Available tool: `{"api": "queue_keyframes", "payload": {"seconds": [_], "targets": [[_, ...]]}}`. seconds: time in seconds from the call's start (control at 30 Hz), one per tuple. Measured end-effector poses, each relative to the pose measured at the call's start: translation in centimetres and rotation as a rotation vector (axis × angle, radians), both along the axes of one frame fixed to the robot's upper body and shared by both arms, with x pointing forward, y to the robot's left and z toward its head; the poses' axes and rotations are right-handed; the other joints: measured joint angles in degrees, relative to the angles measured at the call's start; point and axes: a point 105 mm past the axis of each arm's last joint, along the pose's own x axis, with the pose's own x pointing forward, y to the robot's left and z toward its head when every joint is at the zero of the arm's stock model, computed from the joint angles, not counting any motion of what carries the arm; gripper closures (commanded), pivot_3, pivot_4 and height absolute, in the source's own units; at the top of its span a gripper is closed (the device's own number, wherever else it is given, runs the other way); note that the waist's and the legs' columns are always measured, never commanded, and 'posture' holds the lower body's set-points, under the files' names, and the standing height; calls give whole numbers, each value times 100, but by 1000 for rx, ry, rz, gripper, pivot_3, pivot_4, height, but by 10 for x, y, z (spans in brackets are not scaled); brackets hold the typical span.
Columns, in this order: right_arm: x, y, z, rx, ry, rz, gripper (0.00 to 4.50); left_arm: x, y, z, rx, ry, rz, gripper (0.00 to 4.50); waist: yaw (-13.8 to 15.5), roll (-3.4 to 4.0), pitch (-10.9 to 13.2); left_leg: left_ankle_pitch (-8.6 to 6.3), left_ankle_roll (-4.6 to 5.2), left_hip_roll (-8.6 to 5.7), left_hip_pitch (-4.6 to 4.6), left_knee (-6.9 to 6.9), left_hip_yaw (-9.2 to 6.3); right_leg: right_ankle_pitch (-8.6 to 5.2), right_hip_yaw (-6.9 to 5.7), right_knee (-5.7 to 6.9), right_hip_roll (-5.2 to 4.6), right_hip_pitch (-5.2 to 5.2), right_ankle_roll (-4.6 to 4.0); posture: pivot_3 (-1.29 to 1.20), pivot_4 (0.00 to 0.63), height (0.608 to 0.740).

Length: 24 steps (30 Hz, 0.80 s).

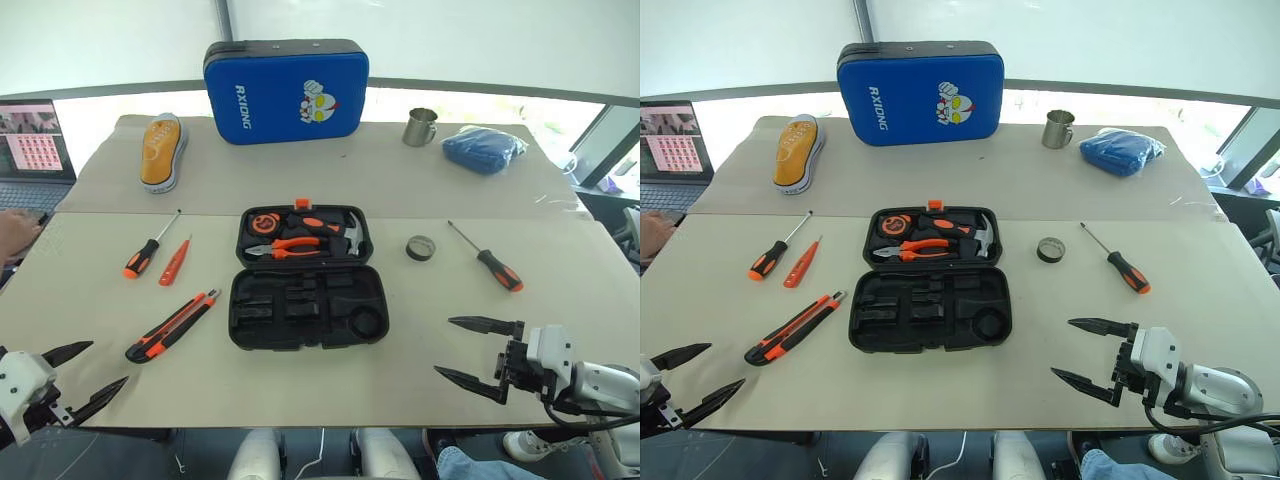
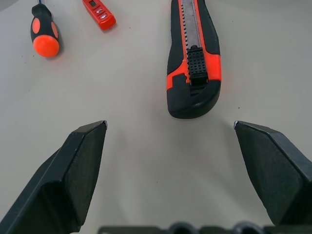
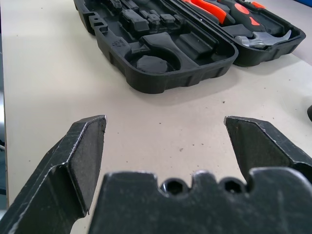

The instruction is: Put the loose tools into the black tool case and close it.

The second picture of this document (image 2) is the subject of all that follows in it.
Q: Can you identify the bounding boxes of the red voltage tester pen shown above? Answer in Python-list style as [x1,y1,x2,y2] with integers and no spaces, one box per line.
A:
[81,0,117,31]

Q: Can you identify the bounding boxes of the black orange utility knife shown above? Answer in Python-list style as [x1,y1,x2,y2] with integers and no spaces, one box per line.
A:
[166,0,222,120]

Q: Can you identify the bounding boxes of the black orange handled screwdriver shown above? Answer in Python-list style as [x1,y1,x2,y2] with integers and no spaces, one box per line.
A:
[30,0,61,59]

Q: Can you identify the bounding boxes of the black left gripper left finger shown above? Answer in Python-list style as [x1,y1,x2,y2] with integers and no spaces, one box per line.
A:
[0,120,108,234]

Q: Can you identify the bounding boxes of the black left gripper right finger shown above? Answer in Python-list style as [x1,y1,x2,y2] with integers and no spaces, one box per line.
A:
[233,120,312,227]

